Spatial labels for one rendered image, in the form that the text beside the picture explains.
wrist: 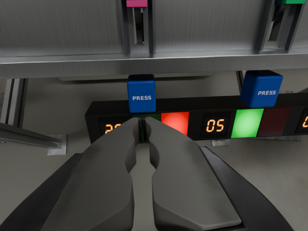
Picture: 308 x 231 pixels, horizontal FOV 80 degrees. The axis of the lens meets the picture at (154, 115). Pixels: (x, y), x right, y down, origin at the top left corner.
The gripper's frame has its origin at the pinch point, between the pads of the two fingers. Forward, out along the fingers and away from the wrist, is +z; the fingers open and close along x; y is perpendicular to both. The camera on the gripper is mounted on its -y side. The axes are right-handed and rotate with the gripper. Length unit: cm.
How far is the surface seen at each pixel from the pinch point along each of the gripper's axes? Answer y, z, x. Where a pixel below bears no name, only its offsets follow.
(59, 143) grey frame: 43, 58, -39
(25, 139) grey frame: 27, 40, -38
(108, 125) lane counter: 3.8, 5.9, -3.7
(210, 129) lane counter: 4.9, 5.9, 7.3
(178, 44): -4.1, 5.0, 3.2
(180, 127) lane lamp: 4.4, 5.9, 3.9
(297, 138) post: 45, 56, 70
